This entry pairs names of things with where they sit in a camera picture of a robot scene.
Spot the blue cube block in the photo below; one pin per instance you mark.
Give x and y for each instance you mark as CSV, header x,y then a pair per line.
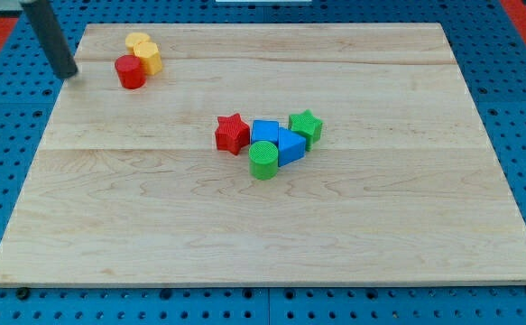
x,y
265,130

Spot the red cylinder block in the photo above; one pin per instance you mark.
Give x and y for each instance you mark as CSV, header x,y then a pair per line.
x,y
130,71

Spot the red star block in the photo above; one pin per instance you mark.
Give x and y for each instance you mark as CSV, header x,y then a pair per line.
x,y
232,134

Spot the yellow cylinder block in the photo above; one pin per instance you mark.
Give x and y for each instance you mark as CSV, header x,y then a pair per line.
x,y
134,38

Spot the blue triangle block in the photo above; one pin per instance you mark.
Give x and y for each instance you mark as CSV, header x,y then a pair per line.
x,y
291,146

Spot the yellow hexagon block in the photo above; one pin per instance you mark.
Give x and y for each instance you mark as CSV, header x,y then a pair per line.
x,y
150,57

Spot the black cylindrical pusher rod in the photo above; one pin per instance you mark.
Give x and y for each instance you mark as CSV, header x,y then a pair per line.
x,y
45,25

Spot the green cylinder block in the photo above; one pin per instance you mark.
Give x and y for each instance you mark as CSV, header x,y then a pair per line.
x,y
264,157

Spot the green star block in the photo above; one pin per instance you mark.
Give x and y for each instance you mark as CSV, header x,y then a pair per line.
x,y
308,126

